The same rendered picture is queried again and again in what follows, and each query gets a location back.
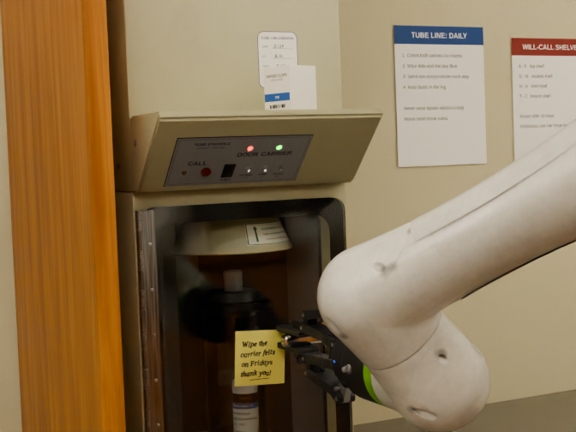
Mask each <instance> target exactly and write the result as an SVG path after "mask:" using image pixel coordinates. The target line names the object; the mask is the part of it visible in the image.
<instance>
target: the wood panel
mask: <svg viewBox="0 0 576 432"><path fill-rule="evenodd" d="M0 8H1V24H2V42H3V74H4V91H5V108H6V124H7V142H8V158H9V191H10V207H11V224H12V241H13V258H14V275H15V307H16V325H17V341H18V358H19V375H20V392H21V425H22V432H126V425H125V406H124V388H123V351H122V333H121V314H120V295H119V277H118V258H117V222H116V202H115V184H114V165H113V146H112V128H111V91H110V73H109V54H108V35H107V17H106V0H0Z"/></svg>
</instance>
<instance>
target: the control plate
mask: <svg viewBox="0 0 576 432"><path fill-rule="evenodd" d="M312 138H313V135H256V136H223V137H191V138H177V142H176V145H175V148H174V151H173V154H172V157H171V162H170V166H169V169H168V172H167V175H166V179H165V183H164V187H168V186H186V185H204V184H222V183H258V182H277V181H295V180H296V178H297V174H298V172H299V170H300V167H301V165H302V162H303V159H304V157H305V154H306V152H307V151H308V148H309V144H310V142H311V140H312ZM279 144H280V145H282V146H283V148H282V149H281V150H276V149H275V148H276V146H278V145H279ZM248 146H254V149H253V150H252V151H250V152H248V151H247V150H246V148H247V147H248ZM229 164H236V167H235V170H234V172H233V174H232V177H221V174H222V171H223V169H224V166H225V165H229ZM280 165H283V166H284V169H283V170H282V171H280V170H278V167H279V166H280ZM248 166H250V167H251V171H250V172H247V171H246V170H245V168H246V167H248ZM262 166H267V171H263V170H262V169H261V168H262ZM204 168H210V169H211V174H210V175H209V176H207V177H203V176H202V175H201V170H202V169H204ZM182 170H187V171H188V174H187V175H185V176H182V175H181V174H180V172H181V171H182Z"/></svg>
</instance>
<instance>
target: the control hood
mask: <svg viewBox="0 0 576 432"><path fill-rule="evenodd" d="M382 115H383V111H381V108H364V109H308V110H252V111H158V112H153V113H148V114H142V115H138V116H132V118H130V119H129V124H130V143H131V162H132V181H133V190H135V192H136V193H144V192H161V191H179V190H197V189H231V188H248V187H266V186H283V185H301V184H318V183H350V182H351V181H352V180H353V179H354V177H355V176H356V173H357V170H358V168H359V166H360V164H361V162H362V160H363V157H364V154H365V153H366V151H367V149H368V147H369V144H370V142H371V140H372V138H373V135H374V133H375V131H376V129H377V127H378V124H379V122H380V120H381V118H382ZM256 135H313V138H312V140H311V142H310V144H309V148H308V151H307V152H306V154H305V157H304V159H303V162H302V165H301V167H300V170H299V172H298V174H297V178H296V180H295V181H277V182H258V183H222V184H204V185H186V186H168V187H164V183H165V179H166V175H167V172H168V169H169V166H170V162H171V157H172V154H173V151H174V148H175V145H176V142H177V138H191V137H223V136H256Z"/></svg>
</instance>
